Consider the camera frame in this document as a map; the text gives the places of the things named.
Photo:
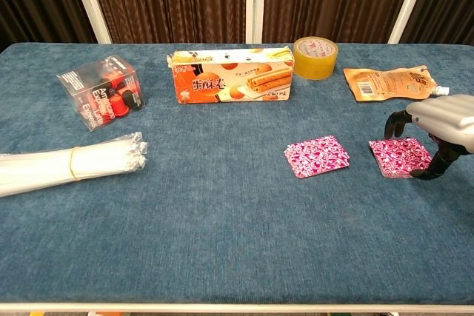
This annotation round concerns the yellow packing tape roll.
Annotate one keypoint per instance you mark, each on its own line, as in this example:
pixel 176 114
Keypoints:
pixel 314 62

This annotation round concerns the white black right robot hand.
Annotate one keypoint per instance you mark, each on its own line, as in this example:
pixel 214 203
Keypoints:
pixel 448 120

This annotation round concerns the clear coffee capsule box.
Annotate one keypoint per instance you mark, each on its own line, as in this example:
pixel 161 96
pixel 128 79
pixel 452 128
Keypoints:
pixel 101 94

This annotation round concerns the orange spout pouch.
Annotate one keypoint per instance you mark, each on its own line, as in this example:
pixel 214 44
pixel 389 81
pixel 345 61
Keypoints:
pixel 389 83

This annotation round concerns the yellow rubber band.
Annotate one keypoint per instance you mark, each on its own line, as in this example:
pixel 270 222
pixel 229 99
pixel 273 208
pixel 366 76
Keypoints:
pixel 73 164

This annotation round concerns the orange egg roll box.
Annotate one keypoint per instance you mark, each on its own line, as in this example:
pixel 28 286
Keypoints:
pixel 229 77

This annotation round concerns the white plastic straw bundle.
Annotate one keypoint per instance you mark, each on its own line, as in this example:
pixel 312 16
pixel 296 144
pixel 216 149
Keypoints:
pixel 44 168

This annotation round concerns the white partition post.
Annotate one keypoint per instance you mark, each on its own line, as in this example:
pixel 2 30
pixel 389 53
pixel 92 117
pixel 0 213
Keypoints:
pixel 89 1
pixel 411 1
pixel 255 1

